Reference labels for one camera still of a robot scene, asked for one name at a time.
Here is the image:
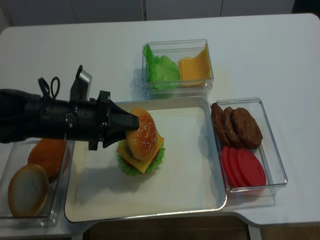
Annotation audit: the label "white paper liner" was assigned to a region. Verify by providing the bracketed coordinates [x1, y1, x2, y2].
[75, 107, 208, 214]

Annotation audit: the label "red tomato slice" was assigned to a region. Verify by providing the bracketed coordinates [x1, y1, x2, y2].
[227, 147, 245, 188]
[221, 146, 237, 188]
[236, 148, 267, 187]

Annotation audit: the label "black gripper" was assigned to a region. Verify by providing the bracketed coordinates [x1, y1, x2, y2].
[65, 90, 139, 151]

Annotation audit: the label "clear box lettuce cheese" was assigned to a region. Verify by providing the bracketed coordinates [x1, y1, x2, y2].
[141, 39, 214, 99]

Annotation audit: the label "smooth orange bun bottom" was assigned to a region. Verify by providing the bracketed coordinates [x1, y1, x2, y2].
[27, 138, 67, 179]

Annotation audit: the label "brown patty left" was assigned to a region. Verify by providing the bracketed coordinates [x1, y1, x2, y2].
[211, 102, 231, 147]

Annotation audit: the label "green lettuce leaf in box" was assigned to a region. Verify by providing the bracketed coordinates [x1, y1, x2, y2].
[143, 44, 180, 90]

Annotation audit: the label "clear box of buns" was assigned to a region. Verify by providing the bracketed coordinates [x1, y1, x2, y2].
[0, 139, 75, 228]

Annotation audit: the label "red tomato slice middle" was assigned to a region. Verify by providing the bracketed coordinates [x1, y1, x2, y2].
[227, 147, 245, 188]

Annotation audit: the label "silver metal tray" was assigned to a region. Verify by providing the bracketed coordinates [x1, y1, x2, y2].
[64, 96, 227, 222]

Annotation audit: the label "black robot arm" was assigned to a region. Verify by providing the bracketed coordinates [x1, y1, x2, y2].
[0, 89, 139, 151]

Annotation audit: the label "yellow cheese slices in box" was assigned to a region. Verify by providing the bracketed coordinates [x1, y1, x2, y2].
[178, 43, 211, 87]

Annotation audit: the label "red tomato slice right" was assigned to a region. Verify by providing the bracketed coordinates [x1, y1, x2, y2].
[236, 148, 267, 187]

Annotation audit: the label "brown patty right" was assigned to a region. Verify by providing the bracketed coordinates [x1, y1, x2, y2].
[231, 107, 263, 149]

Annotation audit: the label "yellow cheese slice on burger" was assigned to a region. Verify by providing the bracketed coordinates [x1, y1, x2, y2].
[116, 132, 165, 174]

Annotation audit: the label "brown patty middle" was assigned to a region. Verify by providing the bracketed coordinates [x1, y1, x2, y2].
[222, 107, 245, 149]

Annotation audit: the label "sesame bun top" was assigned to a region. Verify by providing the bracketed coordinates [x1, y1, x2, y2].
[125, 107, 157, 162]

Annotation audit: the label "clear box patties tomatoes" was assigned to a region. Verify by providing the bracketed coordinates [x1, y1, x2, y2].
[211, 97, 288, 196]

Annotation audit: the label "red tomato slice left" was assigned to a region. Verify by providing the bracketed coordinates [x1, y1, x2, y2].
[221, 146, 237, 188]

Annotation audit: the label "black cable loop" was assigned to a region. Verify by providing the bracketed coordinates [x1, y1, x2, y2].
[37, 76, 62, 100]

